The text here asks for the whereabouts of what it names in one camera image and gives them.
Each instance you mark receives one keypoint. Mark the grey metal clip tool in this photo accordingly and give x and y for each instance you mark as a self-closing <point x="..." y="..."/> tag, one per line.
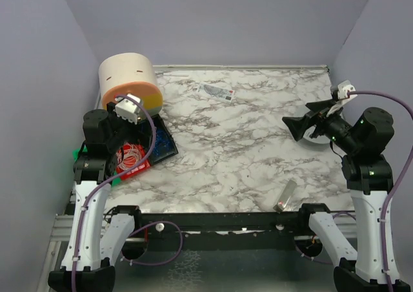
<point x="285" y="196"/>

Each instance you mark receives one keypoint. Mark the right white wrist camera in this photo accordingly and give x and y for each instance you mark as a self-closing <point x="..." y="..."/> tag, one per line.
<point x="340" y="91"/>

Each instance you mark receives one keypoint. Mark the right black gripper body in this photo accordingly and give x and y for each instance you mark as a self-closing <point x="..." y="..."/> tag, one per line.
<point x="315" y="121"/>

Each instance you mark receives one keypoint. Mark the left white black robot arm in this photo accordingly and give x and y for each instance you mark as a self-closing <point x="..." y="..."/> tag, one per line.
<point x="89" y="261"/>

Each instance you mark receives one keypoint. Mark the beige layered cylinder model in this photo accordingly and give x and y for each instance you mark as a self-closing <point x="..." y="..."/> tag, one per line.
<point x="130" y="73"/>

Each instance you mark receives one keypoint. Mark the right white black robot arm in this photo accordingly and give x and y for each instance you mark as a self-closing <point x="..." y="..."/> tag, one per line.
<point x="371" y="265"/>

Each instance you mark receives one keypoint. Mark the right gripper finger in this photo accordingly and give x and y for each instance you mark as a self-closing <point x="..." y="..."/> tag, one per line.
<point x="298" y="125"/>
<point x="321" y="105"/>

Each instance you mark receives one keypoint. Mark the green plastic bin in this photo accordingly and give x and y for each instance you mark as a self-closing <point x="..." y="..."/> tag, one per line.
<point x="92" y="168"/>

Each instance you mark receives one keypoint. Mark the packaged protractor ruler set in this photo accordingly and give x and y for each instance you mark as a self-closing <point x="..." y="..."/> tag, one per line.
<point x="215" y="93"/>

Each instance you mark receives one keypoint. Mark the grey plastic cable spool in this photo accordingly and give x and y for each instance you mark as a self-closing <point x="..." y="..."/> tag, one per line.
<point x="315" y="144"/>

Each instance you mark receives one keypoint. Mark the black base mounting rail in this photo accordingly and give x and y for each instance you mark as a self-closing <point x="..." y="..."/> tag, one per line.
<point x="217" y="231"/>

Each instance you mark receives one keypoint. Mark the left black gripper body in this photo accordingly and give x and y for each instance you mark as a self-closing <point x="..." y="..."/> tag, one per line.
<point x="142" y="130"/>

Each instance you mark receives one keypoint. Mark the red plastic bin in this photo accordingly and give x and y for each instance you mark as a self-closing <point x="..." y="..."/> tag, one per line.
<point x="127" y="157"/>

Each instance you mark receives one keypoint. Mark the black plastic bin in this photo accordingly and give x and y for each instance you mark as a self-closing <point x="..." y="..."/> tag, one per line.
<point x="165" y="146"/>

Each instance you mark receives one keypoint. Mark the aluminium extrusion frame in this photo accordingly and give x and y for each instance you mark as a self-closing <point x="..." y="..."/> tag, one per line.
<point x="62" y="228"/>

